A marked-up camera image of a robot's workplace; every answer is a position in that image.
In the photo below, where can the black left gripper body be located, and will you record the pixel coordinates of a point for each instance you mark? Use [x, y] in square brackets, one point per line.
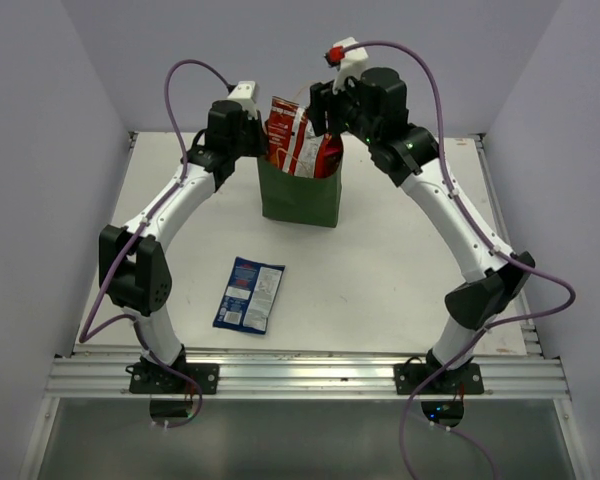
[255, 138]

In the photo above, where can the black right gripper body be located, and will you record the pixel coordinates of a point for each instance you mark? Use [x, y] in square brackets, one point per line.
[321, 107]

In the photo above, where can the orange red Doritos bag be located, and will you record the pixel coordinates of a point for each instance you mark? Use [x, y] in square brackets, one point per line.
[294, 147]

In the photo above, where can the pink Real chips bag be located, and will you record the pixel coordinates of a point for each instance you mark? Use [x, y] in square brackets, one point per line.
[330, 156]

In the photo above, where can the green brown paper bag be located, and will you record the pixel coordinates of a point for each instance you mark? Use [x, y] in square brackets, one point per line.
[292, 199]

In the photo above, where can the blue snack bag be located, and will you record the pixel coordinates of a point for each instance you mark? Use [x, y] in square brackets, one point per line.
[249, 297]

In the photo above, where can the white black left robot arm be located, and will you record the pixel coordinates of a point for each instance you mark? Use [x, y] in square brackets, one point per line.
[133, 269]

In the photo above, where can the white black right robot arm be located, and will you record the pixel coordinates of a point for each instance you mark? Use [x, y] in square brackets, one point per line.
[373, 108]

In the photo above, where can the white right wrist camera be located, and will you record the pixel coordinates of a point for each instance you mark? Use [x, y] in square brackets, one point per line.
[348, 63]

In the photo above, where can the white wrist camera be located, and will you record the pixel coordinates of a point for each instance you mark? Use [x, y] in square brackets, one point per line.
[348, 63]
[245, 94]

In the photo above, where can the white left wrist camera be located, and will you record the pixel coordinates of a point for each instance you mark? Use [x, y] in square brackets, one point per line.
[245, 94]

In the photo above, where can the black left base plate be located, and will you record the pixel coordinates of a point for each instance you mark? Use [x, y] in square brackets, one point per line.
[150, 379]

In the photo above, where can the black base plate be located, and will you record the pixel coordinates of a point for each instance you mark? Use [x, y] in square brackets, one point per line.
[150, 379]
[465, 380]

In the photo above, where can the aluminium rail frame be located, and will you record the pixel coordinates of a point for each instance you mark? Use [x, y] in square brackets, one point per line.
[315, 396]

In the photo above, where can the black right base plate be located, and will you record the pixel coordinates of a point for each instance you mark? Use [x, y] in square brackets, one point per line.
[465, 380]

